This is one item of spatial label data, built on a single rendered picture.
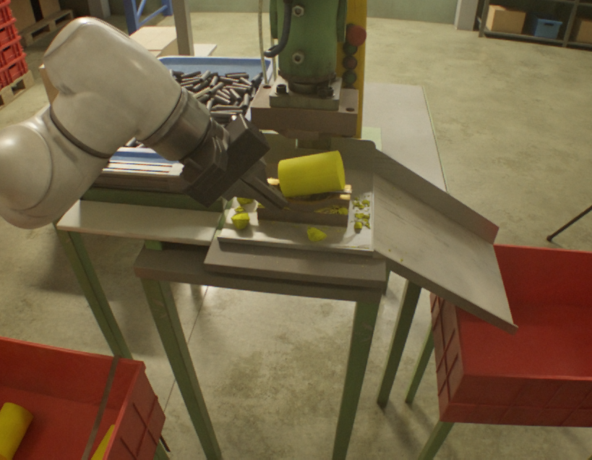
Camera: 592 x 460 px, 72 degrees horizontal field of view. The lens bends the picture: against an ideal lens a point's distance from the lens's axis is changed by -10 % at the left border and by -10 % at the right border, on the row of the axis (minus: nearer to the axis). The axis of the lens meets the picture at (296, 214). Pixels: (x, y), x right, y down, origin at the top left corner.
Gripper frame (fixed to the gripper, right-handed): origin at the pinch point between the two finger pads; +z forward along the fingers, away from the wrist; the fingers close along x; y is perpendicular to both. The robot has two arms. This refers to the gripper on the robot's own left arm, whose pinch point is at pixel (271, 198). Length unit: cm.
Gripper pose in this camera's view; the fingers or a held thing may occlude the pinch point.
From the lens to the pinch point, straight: 71.4
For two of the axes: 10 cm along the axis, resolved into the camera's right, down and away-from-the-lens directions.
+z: 6.1, 4.7, 6.3
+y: -3.0, -6.0, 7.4
